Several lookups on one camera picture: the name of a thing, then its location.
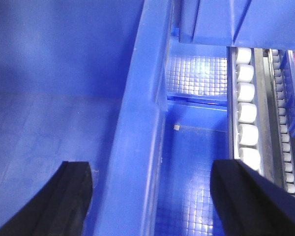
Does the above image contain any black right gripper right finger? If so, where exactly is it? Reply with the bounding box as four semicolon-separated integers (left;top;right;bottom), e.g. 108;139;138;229
210;159;295;236

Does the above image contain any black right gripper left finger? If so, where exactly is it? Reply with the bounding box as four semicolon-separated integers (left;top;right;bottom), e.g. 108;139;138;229
0;161;92;236

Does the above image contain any large blue plastic bin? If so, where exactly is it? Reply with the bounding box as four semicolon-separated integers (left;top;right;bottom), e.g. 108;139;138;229
0;0;174;236

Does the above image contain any white roller conveyor track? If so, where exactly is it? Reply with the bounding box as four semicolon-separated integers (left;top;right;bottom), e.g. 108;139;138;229
227;47;263;174

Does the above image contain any blue bin on lower shelf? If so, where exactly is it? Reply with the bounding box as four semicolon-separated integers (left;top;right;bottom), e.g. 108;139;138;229
154;36;228;236

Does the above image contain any blue bin above rollers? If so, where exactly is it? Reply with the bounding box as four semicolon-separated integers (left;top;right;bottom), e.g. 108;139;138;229
177;0;295;50

